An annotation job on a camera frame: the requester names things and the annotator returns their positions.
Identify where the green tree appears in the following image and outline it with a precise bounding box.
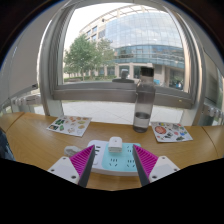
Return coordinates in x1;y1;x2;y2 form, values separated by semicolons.
63;34;116;81

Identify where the sticker sheet with food stickers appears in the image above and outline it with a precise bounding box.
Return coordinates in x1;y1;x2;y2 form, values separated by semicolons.
46;115;93;138

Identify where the sticker sheet with red disc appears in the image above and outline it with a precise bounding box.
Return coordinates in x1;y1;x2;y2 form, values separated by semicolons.
150;121;194;143

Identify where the white ribbed wall rail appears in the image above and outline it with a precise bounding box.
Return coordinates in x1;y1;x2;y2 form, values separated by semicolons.
9;94;42;114
200;102;224;125

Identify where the white and teal power strip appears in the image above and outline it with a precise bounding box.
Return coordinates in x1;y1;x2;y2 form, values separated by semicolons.
86;139;144;177

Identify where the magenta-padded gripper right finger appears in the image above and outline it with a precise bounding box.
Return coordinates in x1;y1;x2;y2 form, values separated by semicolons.
132;143;181;188

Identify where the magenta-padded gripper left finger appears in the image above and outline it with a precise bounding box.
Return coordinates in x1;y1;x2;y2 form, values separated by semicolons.
47;144;96;188

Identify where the grey window frame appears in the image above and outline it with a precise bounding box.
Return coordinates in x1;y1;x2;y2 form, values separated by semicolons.
38;0;224;128

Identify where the clear bottle with black cap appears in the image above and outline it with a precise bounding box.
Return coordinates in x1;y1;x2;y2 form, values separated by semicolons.
132;66;157;134

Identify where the glass-fronted building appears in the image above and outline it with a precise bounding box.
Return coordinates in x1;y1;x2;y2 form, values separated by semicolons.
79;3;186;89

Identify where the small white charger block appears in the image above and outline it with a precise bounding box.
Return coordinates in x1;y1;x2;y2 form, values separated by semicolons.
107;136;123;154

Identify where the dark window handle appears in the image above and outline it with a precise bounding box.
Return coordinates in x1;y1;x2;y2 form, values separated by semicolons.
112;69;135;84

